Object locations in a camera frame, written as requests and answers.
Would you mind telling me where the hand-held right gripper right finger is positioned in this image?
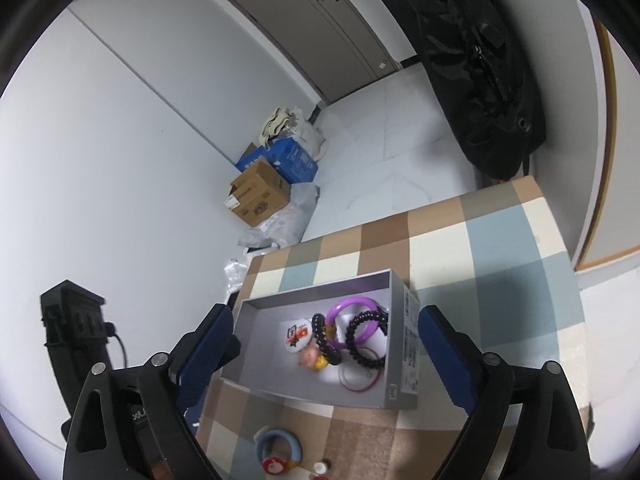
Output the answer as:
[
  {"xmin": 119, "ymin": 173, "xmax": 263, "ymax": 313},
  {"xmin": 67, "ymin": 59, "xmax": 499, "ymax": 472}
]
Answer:
[{"xmin": 419, "ymin": 304, "xmax": 591, "ymax": 480}]

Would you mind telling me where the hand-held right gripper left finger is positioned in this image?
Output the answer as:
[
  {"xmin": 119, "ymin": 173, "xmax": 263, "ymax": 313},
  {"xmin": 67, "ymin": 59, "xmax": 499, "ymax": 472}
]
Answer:
[{"xmin": 62, "ymin": 304, "xmax": 236, "ymax": 480}]

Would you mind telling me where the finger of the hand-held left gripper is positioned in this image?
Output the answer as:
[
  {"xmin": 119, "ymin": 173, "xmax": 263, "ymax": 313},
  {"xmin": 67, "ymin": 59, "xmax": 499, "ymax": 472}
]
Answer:
[{"xmin": 222, "ymin": 336, "xmax": 242, "ymax": 367}]

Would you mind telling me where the grey cardboard box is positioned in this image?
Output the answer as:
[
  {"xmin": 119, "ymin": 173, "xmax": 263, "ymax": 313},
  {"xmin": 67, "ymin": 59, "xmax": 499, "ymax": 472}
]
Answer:
[{"xmin": 220, "ymin": 269, "xmax": 423, "ymax": 409}]

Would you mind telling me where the round printed badge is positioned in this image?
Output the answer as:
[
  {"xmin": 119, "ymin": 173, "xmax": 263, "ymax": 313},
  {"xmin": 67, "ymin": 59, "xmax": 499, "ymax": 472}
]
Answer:
[{"xmin": 281, "ymin": 319, "xmax": 313, "ymax": 350}]

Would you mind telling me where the pink pig toy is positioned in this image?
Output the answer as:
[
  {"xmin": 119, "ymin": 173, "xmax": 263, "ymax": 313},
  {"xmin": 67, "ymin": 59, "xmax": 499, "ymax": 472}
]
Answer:
[{"xmin": 298, "ymin": 342, "xmax": 328, "ymax": 372}]

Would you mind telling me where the black bead bracelet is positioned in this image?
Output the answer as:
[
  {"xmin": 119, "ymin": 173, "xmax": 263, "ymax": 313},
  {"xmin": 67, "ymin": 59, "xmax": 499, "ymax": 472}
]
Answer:
[{"xmin": 311, "ymin": 312, "xmax": 343, "ymax": 365}]

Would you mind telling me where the black spiral hair tie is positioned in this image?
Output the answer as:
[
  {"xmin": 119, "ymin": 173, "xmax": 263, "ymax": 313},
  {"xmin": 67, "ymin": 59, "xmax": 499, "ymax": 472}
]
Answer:
[{"xmin": 345, "ymin": 310, "xmax": 390, "ymax": 361}]

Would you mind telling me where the thin red ring bracelet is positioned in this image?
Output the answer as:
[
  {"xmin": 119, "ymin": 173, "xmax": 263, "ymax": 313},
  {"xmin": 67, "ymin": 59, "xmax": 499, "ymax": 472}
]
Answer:
[{"xmin": 339, "ymin": 345, "xmax": 387, "ymax": 392}]

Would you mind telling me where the purple ring bracelet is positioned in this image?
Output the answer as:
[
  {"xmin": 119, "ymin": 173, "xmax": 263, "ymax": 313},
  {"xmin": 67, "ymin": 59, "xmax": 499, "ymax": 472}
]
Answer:
[{"xmin": 325, "ymin": 296, "xmax": 378, "ymax": 352}]

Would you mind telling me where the crumpled white plastic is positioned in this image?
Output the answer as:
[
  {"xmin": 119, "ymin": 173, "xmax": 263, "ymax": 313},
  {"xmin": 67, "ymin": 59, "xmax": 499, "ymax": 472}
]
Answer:
[{"xmin": 222, "ymin": 257, "xmax": 252, "ymax": 303}]

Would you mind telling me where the clear plastic wrap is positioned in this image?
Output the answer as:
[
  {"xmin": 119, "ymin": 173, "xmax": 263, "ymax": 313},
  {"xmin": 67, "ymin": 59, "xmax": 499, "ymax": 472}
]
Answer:
[{"xmin": 237, "ymin": 184, "xmax": 321, "ymax": 250}]

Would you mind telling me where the brown cardboard box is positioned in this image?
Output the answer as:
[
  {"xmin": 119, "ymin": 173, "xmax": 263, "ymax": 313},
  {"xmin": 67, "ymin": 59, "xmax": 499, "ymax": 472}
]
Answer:
[{"xmin": 230, "ymin": 159, "xmax": 292, "ymax": 228}]

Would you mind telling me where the blue cardboard box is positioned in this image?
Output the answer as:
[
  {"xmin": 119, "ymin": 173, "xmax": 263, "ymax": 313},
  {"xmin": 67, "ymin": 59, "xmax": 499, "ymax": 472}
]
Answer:
[{"xmin": 236, "ymin": 139, "xmax": 319, "ymax": 184}]

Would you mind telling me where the white plastic bag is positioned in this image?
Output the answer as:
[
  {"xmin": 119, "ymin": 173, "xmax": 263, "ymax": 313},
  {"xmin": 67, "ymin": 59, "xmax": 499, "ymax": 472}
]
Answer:
[{"xmin": 290, "ymin": 109, "xmax": 329, "ymax": 162}]

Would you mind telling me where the wood-framed white panel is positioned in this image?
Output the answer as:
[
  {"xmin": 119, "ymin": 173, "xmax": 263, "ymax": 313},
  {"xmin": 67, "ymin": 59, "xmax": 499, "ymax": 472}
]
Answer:
[{"xmin": 572, "ymin": 10, "xmax": 640, "ymax": 273}]

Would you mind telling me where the black hanging bag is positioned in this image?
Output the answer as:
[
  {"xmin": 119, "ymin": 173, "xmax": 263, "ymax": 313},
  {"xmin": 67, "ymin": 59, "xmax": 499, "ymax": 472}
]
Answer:
[{"xmin": 372, "ymin": 0, "xmax": 547, "ymax": 181}]

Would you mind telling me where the grey door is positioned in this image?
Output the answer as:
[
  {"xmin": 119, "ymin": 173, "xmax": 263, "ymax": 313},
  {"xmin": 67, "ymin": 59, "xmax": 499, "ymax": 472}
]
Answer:
[{"xmin": 207, "ymin": 0, "xmax": 401, "ymax": 106}]

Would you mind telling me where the black cable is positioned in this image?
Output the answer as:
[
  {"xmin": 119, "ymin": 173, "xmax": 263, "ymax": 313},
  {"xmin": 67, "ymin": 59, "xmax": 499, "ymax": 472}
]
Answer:
[{"xmin": 105, "ymin": 324, "xmax": 130, "ymax": 370}]

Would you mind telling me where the blue yellow ring toy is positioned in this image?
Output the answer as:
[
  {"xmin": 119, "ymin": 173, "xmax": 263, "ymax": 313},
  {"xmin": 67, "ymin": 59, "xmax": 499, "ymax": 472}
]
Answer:
[{"xmin": 254, "ymin": 427, "xmax": 303, "ymax": 476}]

